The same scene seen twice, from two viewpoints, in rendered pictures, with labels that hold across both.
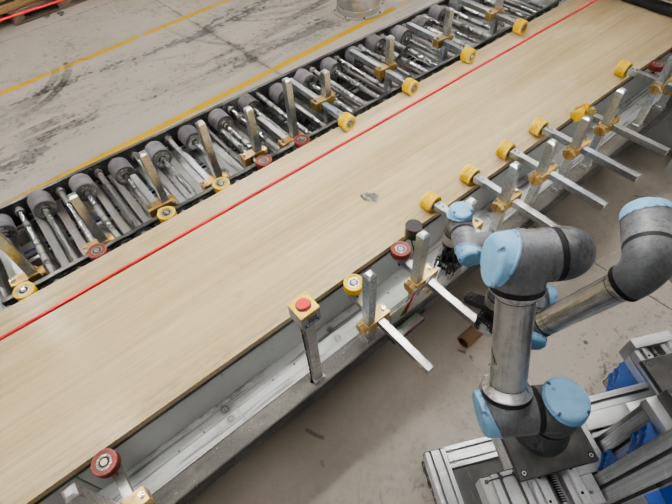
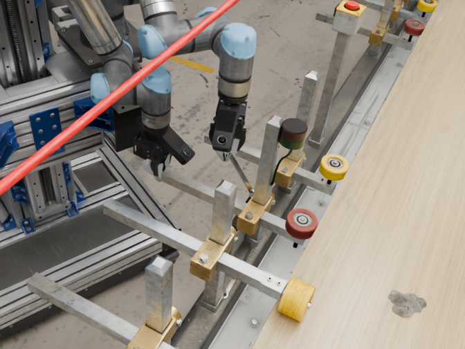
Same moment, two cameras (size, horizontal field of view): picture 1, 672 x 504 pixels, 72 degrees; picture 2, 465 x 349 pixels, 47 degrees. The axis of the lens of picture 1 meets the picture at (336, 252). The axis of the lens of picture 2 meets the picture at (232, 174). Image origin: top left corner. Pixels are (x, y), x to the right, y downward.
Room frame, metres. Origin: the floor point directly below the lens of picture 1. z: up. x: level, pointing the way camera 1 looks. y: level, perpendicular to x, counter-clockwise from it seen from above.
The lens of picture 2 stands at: (1.82, -0.91, 1.91)
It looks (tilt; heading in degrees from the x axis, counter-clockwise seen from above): 44 degrees down; 148
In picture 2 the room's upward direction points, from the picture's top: 8 degrees clockwise
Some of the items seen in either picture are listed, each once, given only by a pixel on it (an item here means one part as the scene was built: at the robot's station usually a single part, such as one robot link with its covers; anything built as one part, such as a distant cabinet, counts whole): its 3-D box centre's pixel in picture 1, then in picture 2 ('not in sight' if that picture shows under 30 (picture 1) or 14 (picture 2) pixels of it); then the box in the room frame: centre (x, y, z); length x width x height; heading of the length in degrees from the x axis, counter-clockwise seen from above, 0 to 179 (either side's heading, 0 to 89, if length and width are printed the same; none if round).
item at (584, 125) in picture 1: (568, 160); not in sight; (1.60, -1.11, 0.89); 0.03 x 0.03 x 0.48; 36
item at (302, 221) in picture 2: (400, 256); (299, 232); (1.15, -0.26, 0.85); 0.08 x 0.08 x 0.11
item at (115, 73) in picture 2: (535, 298); (115, 85); (0.74, -0.61, 1.12); 0.11 x 0.11 x 0.08; 69
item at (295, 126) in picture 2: (411, 244); (286, 159); (1.05, -0.28, 1.04); 0.06 x 0.06 x 0.22; 36
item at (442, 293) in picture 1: (435, 287); (231, 205); (0.99, -0.38, 0.84); 0.43 x 0.03 x 0.04; 36
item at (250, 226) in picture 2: (419, 278); (257, 210); (1.03, -0.32, 0.85); 0.13 x 0.06 x 0.05; 126
